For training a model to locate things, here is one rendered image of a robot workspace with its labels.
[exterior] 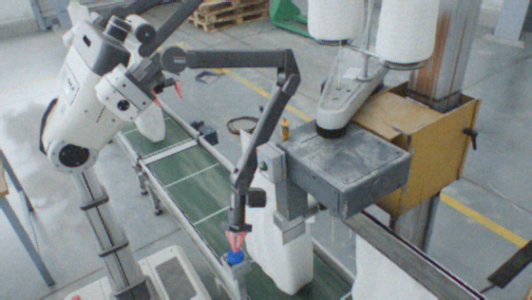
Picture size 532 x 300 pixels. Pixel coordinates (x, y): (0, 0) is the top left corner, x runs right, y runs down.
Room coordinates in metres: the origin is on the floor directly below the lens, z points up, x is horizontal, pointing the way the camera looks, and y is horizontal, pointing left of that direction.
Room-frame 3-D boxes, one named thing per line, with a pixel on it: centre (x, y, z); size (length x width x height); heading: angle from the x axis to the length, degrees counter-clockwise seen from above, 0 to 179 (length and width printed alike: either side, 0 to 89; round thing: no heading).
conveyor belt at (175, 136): (3.34, 1.26, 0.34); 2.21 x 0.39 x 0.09; 32
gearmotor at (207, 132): (2.68, 0.49, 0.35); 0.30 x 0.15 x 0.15; 32
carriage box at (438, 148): (1.08, -0.47, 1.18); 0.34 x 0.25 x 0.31; 122
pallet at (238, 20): (6.96, 0.43, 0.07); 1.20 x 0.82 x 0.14; 120
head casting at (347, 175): (0.87, -0.20, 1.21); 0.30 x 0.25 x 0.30; 32
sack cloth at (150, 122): (2.72, 0.89, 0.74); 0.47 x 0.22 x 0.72; 30
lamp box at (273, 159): (0.89, -0.02, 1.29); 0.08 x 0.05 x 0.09; 32
